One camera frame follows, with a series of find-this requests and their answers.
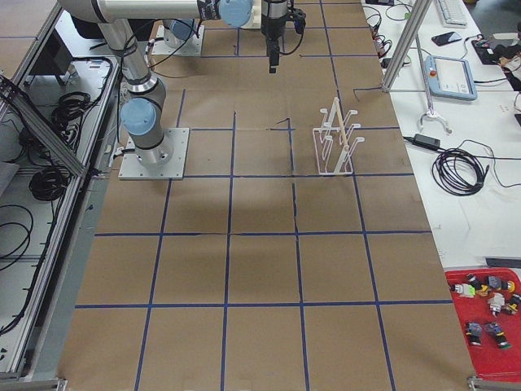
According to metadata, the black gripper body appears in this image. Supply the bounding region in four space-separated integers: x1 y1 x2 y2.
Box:
260 14 290 55

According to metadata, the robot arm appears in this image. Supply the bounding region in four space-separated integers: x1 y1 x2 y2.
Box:
60 1 253 165
163 19 198 47

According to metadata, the black power adapter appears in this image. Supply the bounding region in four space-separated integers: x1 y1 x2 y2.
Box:
413 134 440 151

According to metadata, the black smartphone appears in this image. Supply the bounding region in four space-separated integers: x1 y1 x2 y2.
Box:
431 31 462 46

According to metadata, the blue teach pendant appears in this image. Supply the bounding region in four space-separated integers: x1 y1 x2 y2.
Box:
424 55 477 101

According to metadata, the red parts tray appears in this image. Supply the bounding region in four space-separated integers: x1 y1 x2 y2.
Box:
445 268 520 383

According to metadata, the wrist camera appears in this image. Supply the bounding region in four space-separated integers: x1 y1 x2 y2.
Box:
290 8 306 35

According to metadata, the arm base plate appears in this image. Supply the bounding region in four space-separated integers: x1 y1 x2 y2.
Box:
118 128 190 180
149 21 204 57

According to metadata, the white wire cup rack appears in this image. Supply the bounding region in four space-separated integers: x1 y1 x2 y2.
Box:
312 97 365 176

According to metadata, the aluminium frame post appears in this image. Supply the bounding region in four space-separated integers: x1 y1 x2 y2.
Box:
382 0 431 92

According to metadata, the green handled reacher grabber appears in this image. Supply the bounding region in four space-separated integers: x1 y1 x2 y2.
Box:
415 35 452 135

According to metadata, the coiled black cable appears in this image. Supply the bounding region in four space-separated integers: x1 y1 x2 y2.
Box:
431 147 489 197

